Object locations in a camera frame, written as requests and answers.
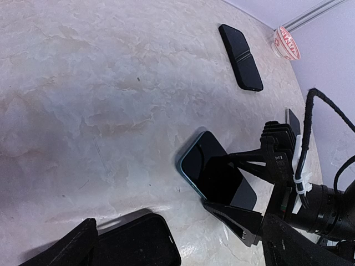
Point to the right aluminium frame post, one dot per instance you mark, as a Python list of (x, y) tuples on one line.
[(311, 14)]

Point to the red and white patterned bowl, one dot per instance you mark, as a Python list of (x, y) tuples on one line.
[(283, 45)]

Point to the black phone case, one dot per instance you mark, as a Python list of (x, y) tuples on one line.
[(241, 59), (138, 240)]

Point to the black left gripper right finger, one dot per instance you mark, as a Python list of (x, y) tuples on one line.
[(283, 245)]

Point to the white-edged black smartphone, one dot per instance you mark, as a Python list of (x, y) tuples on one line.
[(293, 121)]

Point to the green-edged black smartphone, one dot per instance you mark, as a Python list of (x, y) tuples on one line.
[(206, 166)]

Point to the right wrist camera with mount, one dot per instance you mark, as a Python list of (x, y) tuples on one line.
[(282, 153)]

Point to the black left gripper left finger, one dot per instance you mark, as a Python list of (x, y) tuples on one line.
[(78, 247)]

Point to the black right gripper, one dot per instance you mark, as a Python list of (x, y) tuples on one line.
[(243, 223)]

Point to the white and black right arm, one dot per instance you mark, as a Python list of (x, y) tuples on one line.
[(330, 214)]

